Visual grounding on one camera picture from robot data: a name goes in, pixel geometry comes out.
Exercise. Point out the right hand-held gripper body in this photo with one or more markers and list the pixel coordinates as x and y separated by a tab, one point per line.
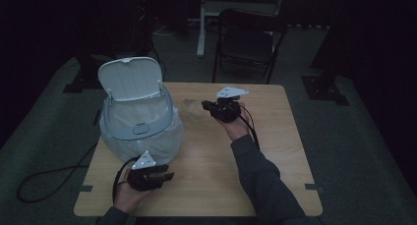
226	108

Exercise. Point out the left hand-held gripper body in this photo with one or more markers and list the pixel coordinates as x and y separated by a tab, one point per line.
144	172

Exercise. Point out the translucent white plastic bin bag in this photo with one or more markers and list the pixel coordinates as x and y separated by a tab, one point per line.
164	143

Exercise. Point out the pale grey lidded trash bin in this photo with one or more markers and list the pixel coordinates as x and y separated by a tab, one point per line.
131	87

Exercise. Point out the person's right hand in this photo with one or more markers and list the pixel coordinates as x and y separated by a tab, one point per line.
237	128

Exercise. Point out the person's left hand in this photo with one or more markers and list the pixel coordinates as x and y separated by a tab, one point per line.
128	197

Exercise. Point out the grey tape strip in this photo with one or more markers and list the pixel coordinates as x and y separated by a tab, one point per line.
313	187
85	188

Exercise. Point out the black folding chair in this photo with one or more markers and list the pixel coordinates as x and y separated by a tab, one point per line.
247	43

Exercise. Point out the white metal stand frame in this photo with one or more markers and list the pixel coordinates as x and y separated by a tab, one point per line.
209	9

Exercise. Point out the black stand with base plate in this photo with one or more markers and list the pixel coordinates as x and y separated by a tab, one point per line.
324	87
85	77

